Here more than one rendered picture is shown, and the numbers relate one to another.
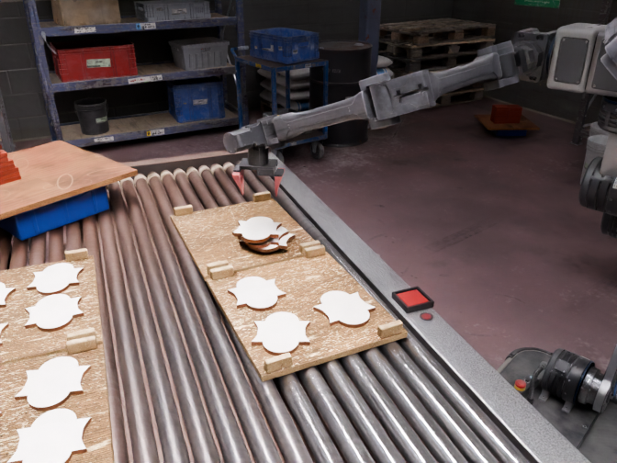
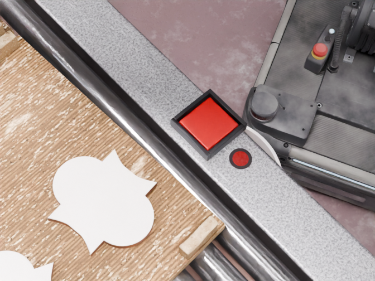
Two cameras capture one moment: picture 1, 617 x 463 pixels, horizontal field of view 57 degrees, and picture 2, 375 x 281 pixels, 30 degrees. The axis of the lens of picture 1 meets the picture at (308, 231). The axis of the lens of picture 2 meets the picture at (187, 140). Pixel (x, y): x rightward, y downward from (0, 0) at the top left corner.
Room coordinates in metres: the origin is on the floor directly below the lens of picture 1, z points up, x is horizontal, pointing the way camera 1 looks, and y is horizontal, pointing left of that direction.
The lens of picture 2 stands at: (0.78, -0.04, 1.79)
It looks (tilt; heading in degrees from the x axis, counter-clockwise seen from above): 64 degrees down; 334
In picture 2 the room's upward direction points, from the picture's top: 5 degrees clockwise
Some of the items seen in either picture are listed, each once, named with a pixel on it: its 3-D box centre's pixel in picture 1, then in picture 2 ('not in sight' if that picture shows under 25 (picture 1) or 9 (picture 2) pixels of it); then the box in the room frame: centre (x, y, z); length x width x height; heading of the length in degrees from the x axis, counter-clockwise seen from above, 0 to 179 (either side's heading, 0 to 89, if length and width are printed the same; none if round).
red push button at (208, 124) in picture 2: (412, 299); (208, 125); (1.18, -0.26, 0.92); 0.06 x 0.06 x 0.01; 22
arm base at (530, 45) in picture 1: (522, 58); not in sight; (1.49, -0.55, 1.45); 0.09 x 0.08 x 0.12; 48
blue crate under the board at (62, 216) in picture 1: (41, 197); not in sight; (1.70, 0.87, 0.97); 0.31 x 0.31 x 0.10; 50
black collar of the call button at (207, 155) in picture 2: (412, 299); (208, 124); (1.18, -0.26, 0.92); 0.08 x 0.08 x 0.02; 22
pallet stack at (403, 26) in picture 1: (431, 62); not in sight; (6.96, -1.48, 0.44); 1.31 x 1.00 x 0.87; 118
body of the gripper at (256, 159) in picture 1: (258, 156); not in sight; (1.50, 0.14, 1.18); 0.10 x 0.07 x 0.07; 85
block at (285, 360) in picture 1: (278, 362); not in sight; (0.91, 0.06, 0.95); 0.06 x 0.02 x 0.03; 115
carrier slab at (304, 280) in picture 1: (299, 306); (17, 211); (1.14, 0.02, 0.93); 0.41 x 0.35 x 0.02; 25
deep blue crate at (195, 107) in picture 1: (195, 97); not in sight; (5.70, 1.14, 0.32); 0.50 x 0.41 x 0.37; 114
